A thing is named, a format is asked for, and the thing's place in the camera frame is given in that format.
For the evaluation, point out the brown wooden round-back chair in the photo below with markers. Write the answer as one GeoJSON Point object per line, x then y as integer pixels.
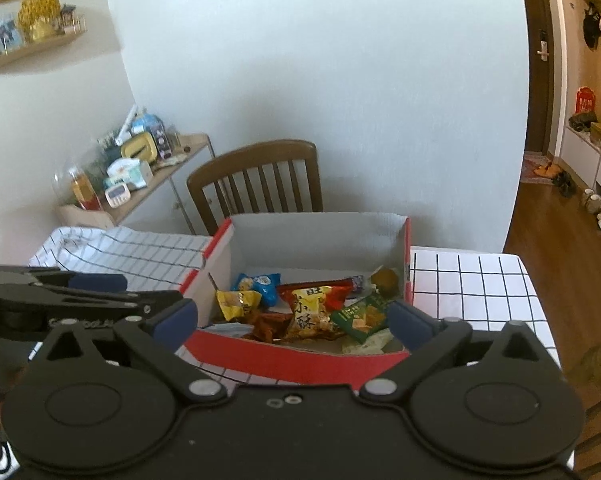
{"type": "Point", "coordinates": [598, 365]}

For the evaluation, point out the white blue-edged snack bag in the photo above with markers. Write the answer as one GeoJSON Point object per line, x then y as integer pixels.
{"type": "Point", "coordinates": [228, 329]}

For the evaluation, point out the blue cookie packet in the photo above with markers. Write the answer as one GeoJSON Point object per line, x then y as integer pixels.
{"type": "Point", "coordinates": [258, 284]}

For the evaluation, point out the patterned doormat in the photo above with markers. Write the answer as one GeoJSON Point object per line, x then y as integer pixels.
{"type": "Point", "coordinates": [535, 170]}

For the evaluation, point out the small yellow snack packet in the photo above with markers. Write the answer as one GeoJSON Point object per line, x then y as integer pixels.
{"type": "Point", "coordinates": [236, 305]}

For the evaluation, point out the round gold brown candy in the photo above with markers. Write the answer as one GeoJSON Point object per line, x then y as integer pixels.
{"type": "Point", "coordinates": [385, 281]}

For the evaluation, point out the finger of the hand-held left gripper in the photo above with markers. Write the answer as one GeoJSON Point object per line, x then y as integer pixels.
{"type": "Point", "coordinates": [98, 282]}
{"type": "Point", "coordinates": [105, 302]}

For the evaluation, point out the gold ornament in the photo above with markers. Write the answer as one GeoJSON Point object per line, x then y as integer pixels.
{"type": "Point", "coordinates": [39, 15]}

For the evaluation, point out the orange slippers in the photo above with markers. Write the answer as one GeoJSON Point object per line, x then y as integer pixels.
{"type": "Point", "coordinates": [545, 170]}

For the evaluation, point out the red gift bag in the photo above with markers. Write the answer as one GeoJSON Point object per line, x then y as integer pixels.
{"type": "Point", "coordinates": [584, 100]}

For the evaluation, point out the green snack packet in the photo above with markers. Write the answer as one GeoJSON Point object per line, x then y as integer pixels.
{"type": "Point", "coordinates": [360, 320]}

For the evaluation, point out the white timer clock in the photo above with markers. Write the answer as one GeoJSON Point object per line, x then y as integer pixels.
{"type": "Point", "coordinates": [116, 195]}

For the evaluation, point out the standing photo cards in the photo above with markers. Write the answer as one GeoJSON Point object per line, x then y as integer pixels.
{"type": "Point", "coordinates": [3, 32]}

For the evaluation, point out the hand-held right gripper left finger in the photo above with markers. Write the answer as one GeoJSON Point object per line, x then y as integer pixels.
{"type": "Point", "coordinates": [178, 322]}

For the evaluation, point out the cream snack bag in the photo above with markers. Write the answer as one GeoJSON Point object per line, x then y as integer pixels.
{"type": "Point", "coordinates": [373, 342]}

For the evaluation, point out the white green tissue pack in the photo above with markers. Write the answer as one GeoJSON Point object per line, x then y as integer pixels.
{"type": "Point", "coordinates": [128, 170]}

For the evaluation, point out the brown chip bag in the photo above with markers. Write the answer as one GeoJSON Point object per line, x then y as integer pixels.
{"type": "Point", "coordinates": [268, 327]}

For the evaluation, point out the beige shoes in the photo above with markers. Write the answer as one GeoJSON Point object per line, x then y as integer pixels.
{"type": "Point", "coordinates": [590, 201]}

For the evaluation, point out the black hanging hat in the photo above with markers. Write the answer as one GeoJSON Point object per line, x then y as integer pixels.
{"type": "Point", "coordinates": [593, 27]}

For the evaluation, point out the orange drink bottle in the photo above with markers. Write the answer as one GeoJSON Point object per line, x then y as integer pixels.
{"type": "Point", "coordinates": [83, 187]}

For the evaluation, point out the dark shoes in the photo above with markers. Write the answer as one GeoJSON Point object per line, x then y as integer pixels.
{"type": "Point", "coordinates": [565, 185]}

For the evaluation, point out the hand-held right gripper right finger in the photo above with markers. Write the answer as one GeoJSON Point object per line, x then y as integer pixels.
{"type": "Point", "coordinates": [408, 322]}

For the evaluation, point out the wooden white side cabinet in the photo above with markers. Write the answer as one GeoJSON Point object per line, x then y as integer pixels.
{"type": "Point", "coordinates": [173, 195]}

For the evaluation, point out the red cardboard box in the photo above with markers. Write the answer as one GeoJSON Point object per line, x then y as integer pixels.
{"type": "Point", "coordinates": [300, 240]}

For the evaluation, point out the white tube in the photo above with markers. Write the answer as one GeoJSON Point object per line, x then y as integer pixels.
{"type": "Point", "coordinates": [128, 122]}

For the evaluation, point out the brown wooden slatted chair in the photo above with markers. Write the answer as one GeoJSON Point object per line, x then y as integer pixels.
{"type": "Point", "coordinates": [250, 152]}

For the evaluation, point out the red yellow snack bag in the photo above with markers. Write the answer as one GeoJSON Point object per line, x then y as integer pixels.
{"type": "Point", "coordinates": [313, 312]}

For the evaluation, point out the brown wooden door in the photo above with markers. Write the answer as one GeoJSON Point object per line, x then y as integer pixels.
{"type": "Point", "coordinates": [535, 100]}

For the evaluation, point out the wooden wall shelf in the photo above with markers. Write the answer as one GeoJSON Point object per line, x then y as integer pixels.
{"type": "Point", "coordinates": [40, 46]}

